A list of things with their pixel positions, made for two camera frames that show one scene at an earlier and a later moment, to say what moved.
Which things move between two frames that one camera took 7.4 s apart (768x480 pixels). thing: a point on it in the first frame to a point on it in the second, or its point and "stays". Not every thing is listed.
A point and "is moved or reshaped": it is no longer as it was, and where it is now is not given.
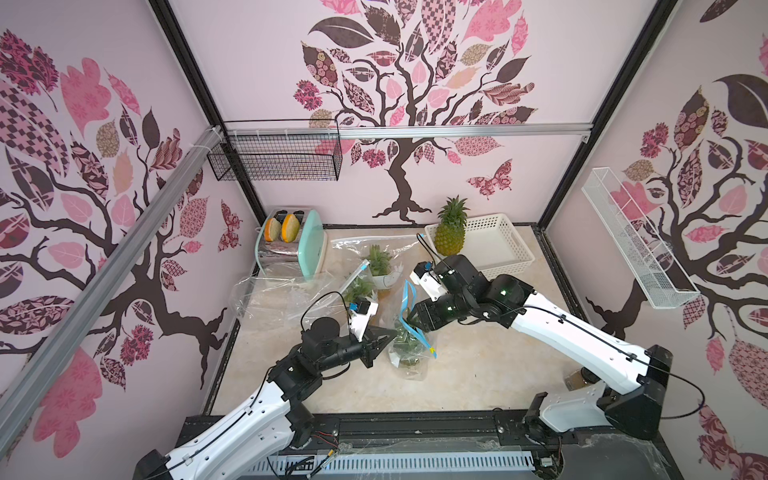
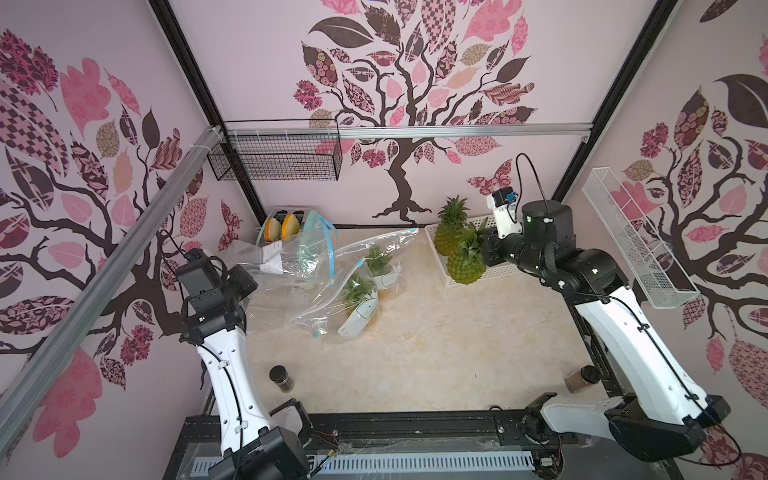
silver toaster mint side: x=298 y=259 stays
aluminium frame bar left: x=15 y=397 stays
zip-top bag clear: x=412 y=348 to x=309 y=262
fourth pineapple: x=379 y=268 stays
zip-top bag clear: x=278 y=300 is moved or reshaped
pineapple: x=409 y=338 to x=469 y=265
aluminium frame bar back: x=408 y=127 stays
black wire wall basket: x=306 y=150 stays
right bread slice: x=290 y=228 stays
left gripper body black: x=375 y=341 to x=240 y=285
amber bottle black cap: x=580 y=378 stays
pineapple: x=450 y=233 stays
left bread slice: x=272 y=229 stays
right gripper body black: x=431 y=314 to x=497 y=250
